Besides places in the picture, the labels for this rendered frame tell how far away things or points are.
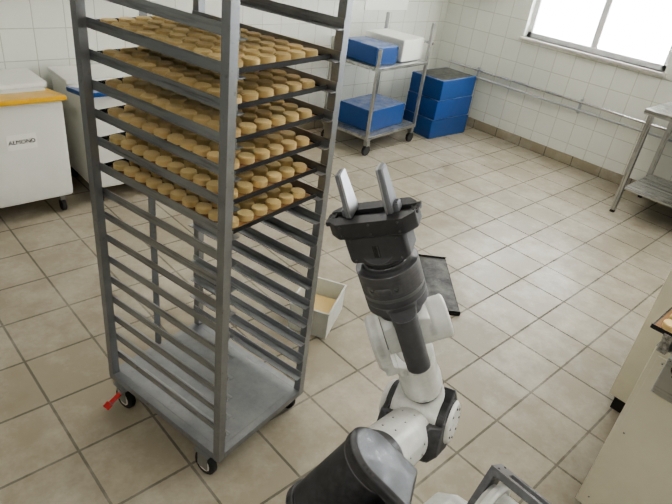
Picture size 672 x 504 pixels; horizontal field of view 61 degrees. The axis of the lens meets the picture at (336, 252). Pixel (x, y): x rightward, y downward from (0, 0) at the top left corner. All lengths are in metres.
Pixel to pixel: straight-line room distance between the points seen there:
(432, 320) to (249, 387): 1.67
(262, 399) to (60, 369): 0.94
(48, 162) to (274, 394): 2.16
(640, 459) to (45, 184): 3.39
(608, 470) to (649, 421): 0.28
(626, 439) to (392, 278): 1.60
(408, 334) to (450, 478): 1.73
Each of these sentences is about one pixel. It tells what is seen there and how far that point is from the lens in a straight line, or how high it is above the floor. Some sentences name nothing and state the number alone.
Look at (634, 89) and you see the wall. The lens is 5.92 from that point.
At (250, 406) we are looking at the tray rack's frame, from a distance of 2.35.
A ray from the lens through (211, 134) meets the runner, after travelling 1.55.
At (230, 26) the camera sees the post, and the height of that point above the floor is 1.61.
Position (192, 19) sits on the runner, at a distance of 1.53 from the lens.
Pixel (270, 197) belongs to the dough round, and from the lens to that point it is 1.86.
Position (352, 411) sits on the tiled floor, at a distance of 2.59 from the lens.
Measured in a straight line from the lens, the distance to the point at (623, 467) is 2.31.
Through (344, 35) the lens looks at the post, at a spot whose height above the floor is 1.56.
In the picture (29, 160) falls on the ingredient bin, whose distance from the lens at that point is 3.83.
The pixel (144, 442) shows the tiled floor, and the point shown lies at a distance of 2.45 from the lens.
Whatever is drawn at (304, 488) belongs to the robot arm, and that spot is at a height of 1.18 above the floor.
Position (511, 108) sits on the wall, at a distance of 6.46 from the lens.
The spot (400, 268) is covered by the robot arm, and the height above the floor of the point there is 1.46.
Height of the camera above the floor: 1.85
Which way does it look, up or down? 30 degrees down
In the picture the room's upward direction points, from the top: 8 degrees clockwise
